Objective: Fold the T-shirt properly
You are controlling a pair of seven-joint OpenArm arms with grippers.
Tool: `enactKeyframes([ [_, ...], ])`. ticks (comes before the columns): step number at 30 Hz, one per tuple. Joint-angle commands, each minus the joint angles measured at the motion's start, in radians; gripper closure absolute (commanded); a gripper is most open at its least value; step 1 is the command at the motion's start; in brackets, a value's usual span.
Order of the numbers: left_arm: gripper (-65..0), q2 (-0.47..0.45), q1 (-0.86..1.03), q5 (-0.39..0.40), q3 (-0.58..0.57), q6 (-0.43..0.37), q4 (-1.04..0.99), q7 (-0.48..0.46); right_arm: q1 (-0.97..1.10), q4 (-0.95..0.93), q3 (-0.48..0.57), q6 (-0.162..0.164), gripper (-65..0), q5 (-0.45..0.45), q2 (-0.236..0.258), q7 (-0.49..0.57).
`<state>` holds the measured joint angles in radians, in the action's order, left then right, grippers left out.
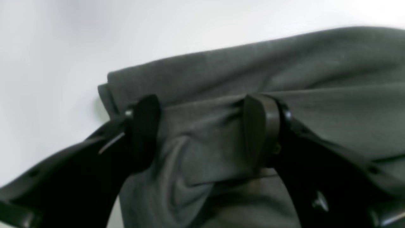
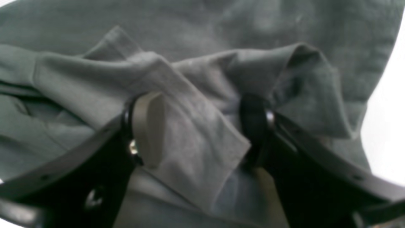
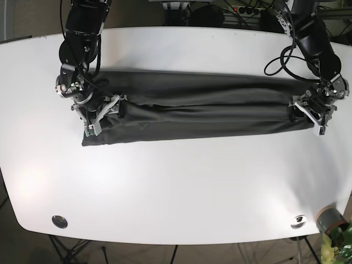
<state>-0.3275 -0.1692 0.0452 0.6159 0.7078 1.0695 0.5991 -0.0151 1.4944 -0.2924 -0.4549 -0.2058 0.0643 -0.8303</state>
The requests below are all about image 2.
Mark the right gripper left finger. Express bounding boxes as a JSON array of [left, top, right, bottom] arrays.
[[1, 92, 166, 228]]

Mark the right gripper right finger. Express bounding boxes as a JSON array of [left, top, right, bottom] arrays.
[[239, 94, 405, 228]]

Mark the dark grey T-shirt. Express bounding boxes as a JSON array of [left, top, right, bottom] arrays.
[[1, 0, 404, 228]]

